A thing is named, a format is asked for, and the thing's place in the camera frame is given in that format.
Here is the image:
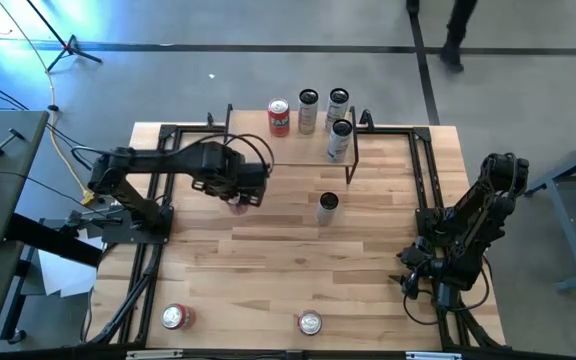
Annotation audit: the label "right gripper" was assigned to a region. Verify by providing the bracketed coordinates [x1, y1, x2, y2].
[389, 243, 452, 301]

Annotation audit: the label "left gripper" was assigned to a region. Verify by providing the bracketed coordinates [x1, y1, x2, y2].
[191, 152, 271, 208]

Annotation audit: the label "red Coca-Cola can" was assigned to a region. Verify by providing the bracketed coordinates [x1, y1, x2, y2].
[226, 195, 252, 216]

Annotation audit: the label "red Fanta strawberry can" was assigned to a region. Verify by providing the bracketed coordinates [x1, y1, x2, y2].
[266, 97, 292, 138]

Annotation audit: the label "white Celsius slim can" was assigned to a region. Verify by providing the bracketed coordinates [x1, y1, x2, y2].
[326, 118, 354, 164]
[297, 88, 320, 136]
[315, 191, 340, 227]
[324, 87, 351, 134]

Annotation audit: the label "red soda can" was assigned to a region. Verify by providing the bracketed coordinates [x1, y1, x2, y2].
[160, 303, 197, 331]

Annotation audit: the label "Coca-Cola Star Wars can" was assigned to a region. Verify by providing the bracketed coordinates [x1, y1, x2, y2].
[297, 309, 324, 337]

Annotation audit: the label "grey metal table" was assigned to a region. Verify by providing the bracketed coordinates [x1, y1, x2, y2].
[525, 129, 576, 294]

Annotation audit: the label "black beam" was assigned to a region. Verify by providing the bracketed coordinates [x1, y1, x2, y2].
[5, 213, 105, 268]

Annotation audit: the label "white paper sheets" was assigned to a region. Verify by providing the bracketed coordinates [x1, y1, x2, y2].
[37, 234, 104, 299]

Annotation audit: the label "black tripod stand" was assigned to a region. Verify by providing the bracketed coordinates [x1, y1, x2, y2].
[24, 0, 104, 73]

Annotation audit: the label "person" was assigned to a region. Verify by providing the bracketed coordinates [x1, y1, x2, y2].
[405, 0, 479, 74]

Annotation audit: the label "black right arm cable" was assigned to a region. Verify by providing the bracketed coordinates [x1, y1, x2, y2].
[401, 252, 492, 327]

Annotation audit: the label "wooden shelf black metal frame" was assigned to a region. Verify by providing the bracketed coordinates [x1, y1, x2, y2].
[221, 103, 361, 185]

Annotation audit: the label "black aluminium rig frame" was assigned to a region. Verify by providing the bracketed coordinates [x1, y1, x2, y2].
[85, 108, 507, 351]

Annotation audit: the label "silver metal bracket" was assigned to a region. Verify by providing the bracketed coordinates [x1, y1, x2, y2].
[126, 349, 184, 360]
[406, 351, 463, 360]

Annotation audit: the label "yellow cable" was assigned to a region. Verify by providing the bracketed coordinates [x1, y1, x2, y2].
[0, 0, 100, 207]

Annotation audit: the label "black handled tool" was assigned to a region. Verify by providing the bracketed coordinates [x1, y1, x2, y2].
[0, 127, 27, 151]

